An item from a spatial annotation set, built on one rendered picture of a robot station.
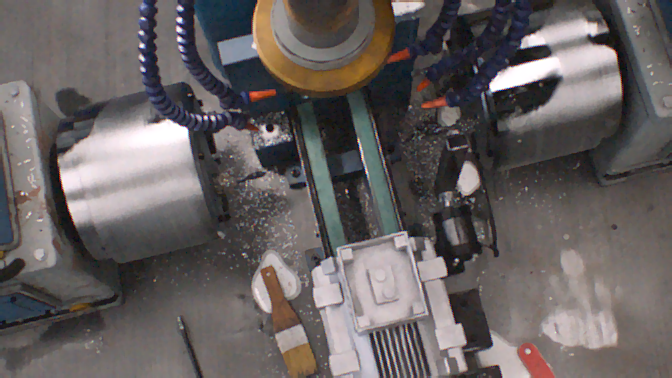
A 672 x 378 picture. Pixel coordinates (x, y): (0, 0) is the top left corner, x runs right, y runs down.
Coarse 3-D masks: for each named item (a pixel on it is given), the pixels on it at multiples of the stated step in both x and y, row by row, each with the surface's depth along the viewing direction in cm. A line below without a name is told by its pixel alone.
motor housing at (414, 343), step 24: (432, 288) 133; (336, 312) 132; (432, 312) 132; (336, 336) 132; (360, 336) 130; (384, 336) 128; (408, 336) 127; (432, 336) 130; (360, 360) 130; (384, 360) 128; (408, 360) 126; (432, 360) 128
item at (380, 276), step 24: (384, 240) 128; (408, 240) 126; (360, 264) 129; (384, 264) 129; (408, 264) 129; (360, 288) 128; (384, 288) 126; (408, 288) 128; (360, 312) 127; (384, 312) 127; (408, 312) 127
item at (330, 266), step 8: (416, 240) 132; (416, 248) 132; (424, 248) 133; (328, 264) 132; (336, 264) 132; (328, 272) 132; (336, 272) 132; (440, 360) 128; (448, 360) 128; (456, 360) 129; (440, 368) 128; (448, 368) 127; (456, 368) 128
